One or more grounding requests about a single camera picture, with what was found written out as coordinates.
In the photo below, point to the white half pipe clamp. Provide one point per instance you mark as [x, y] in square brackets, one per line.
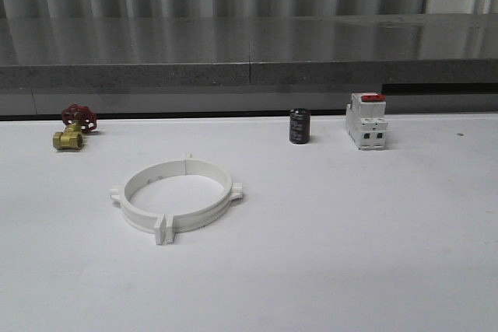
[162, 226]
[201, 217]

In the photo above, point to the black cylindrical capacitor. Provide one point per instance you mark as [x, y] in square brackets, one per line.
[299, 126]

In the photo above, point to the brass valve red handwheel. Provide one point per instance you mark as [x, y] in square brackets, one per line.
[78, 120]

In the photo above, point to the grey stone counter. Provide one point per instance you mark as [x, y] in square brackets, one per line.
[123, 67]

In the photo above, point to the white circuit breaker red switch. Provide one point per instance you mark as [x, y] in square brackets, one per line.
[365, 121]

